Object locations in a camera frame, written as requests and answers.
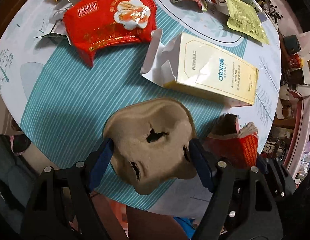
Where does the brown pulp cup carrier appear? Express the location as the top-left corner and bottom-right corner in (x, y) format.
(103, 98), (197, 195)

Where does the small red torn box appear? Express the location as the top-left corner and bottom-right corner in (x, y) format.
(203, 113), (258, 169)

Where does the light blue patterned tablecloth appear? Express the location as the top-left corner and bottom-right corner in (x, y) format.
(0, 0), (282, 218)

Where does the large red snack bag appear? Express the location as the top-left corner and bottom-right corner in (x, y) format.
(63, 0), (157, 67)

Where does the cream toothpaste box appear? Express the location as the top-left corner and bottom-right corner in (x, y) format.
(140, 29), (259, 107)

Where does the white green plastic pouch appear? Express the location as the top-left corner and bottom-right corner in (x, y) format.
(35, 4), (72, 45)

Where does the dark green speaker box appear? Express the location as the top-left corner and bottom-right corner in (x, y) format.
(283, 35), (301, 55)

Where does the yellow-green foil pouch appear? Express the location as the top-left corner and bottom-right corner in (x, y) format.
(226, 0), (269, 44)

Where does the white blue medicine box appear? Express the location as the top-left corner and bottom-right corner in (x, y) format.
(241, 0), (268, 22)

